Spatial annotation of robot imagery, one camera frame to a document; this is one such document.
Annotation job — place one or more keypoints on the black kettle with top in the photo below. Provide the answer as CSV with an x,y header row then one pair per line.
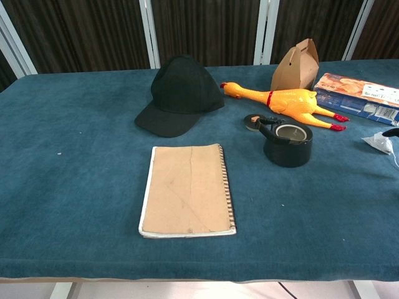
x,y
286,152

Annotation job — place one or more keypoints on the white screen frame post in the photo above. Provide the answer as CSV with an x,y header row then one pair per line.
x,y
265,31
358,31
150,34
15,46

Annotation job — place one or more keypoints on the brown spiral notebook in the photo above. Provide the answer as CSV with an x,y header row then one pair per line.
x,y
187,193

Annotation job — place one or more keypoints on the black baseball cap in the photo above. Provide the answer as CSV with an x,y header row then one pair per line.
x,y
184,93

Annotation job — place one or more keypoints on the white table leg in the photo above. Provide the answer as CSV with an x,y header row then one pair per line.
x,y
363,290
62,291

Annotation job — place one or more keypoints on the small clear plastic bag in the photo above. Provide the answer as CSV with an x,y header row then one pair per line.
x,y
378,142

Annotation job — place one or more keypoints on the blue table cloth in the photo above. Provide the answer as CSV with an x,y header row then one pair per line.
x,y
78,187

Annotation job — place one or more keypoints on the yellow rubber chicken toy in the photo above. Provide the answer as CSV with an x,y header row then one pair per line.
x,y
290,102

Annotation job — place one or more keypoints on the brown paper gable box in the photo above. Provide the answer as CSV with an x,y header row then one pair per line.
x,y
296,71

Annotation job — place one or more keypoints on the blue printed food package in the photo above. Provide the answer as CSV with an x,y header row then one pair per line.
x,y
358,96

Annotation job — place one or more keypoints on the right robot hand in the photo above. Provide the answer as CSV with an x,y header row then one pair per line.
x,y
392,132

